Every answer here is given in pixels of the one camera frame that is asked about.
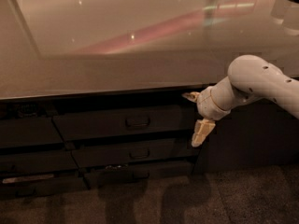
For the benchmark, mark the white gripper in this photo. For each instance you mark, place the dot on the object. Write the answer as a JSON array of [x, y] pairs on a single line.
[[205, 104]]

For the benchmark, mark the dark drawer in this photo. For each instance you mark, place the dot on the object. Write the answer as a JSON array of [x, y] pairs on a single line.
[[28, 132], [118, 122], [40, 185], [38, 162], [136, 172], [151, 150]]

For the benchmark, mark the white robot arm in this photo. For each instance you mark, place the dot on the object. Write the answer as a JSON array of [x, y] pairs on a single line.
[[249, 79]]

